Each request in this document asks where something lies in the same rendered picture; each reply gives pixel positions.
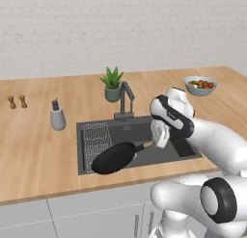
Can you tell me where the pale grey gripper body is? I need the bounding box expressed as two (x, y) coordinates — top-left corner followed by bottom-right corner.
(151, 120), (171, 149)

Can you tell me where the dark grey sink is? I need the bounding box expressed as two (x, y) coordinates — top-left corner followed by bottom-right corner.
(75, 115), (204, 176)

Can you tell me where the black frying pan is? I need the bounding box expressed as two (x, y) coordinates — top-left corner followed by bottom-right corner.
(91, 141), (155, 175)

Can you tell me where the dark grey tap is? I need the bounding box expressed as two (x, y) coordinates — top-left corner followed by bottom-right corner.
(113, 81), (136, 122)

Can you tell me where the pale blue fruit bowl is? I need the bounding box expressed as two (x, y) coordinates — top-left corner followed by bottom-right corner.
(183, 75), (219, 97)

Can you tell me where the green potted plant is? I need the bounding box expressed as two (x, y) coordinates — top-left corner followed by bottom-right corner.
(98, 66), (125, 104)

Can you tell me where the grey cupboard door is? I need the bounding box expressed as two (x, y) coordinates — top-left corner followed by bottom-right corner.
(51, 202), (145, 238)
(0, 220), (54, 238)
(142, 201), (166, 238)

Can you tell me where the grey drawer front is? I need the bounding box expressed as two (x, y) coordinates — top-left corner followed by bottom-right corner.
(0, 198), (53, 231)
(46, 182), (156, 223)

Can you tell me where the grey soap dispenser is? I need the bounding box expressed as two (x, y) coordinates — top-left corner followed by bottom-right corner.
(49, 98), (68, 132)

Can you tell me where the small wooden shaker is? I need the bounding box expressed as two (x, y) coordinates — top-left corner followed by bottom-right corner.
(17, 93), (29, 109)
(7, 94), (17, 110)

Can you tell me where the grey wire rack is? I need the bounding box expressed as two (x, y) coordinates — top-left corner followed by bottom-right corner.
(81, 122), (114, 172)

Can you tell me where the grey cupboard handle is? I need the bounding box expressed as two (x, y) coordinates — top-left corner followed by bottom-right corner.
(148, 210), (155, 236)
(133, 213), (141, 238)

